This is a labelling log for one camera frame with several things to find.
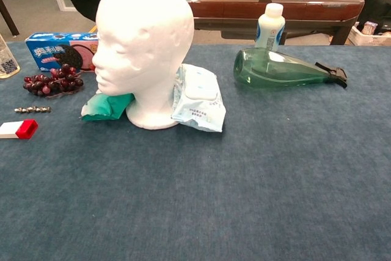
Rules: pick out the brown mahjong table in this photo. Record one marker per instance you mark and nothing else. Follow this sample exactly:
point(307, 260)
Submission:
point(305, 10)

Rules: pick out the green snack bag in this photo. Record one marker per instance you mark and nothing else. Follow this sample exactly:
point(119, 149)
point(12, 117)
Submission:
point(113, 105)

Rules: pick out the white milk bottle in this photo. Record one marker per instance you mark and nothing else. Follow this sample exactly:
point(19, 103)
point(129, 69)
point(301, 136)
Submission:
point(270, 28)

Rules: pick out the clear plastic water bottle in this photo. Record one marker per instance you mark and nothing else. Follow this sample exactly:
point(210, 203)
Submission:
point(7, 65)

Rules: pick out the small white red box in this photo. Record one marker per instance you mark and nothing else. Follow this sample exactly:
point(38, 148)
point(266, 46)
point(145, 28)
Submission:
point(26, 129)

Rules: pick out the blue cookie box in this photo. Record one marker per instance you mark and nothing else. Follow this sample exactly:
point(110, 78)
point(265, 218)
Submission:
point(46, 50)

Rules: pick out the dark furniture leg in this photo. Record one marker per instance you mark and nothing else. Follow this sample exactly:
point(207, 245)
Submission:
point(9, 16)

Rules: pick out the white plastic crate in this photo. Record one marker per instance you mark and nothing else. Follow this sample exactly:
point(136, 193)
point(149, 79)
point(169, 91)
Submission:
point(366, 40)

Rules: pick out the light blue wet wipes pack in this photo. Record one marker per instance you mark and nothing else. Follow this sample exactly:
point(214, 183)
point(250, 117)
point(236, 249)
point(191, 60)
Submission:
point(198, 105)

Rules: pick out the white foam mannequin head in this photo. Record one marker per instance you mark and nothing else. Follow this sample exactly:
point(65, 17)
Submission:
point(143, 38)

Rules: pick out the dark red grape bunch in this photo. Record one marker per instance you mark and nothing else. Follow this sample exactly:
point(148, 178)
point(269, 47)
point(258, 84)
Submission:
point(55, 82)

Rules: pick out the green spray bottle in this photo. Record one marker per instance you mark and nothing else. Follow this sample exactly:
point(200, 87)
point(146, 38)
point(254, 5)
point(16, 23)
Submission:
point(275, 71)

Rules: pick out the small purple white carton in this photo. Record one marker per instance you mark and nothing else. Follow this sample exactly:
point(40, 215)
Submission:
point(370, 27)

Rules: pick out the black bag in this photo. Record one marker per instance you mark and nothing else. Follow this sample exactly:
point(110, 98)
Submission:
point(378, 7)

